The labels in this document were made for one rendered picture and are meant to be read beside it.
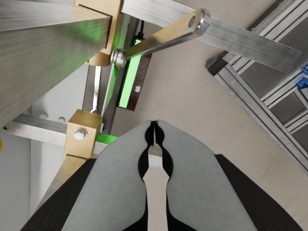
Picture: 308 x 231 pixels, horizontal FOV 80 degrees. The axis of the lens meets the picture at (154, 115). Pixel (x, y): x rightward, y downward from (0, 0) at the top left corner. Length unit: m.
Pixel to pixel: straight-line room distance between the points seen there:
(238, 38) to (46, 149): 0.64
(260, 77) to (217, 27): 0.85
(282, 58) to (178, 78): 0.91
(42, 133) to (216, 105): 1.11
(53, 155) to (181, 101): 0.82
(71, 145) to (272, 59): 0.34
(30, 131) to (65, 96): 0.22
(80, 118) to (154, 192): 1.50
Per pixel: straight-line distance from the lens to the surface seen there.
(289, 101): 1.25
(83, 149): 0.37
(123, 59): 0.25
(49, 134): 0.38
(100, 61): 0.26
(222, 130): 1.44
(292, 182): 2.11
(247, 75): 1.06
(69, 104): 0.59
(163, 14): 0.25
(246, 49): 0.28
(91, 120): 0.35
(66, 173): 0.36
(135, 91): 0.44
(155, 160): 0.38
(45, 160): 0.76
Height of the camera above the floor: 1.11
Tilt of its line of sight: 61 degrees down
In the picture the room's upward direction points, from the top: 178 degrees clockwise
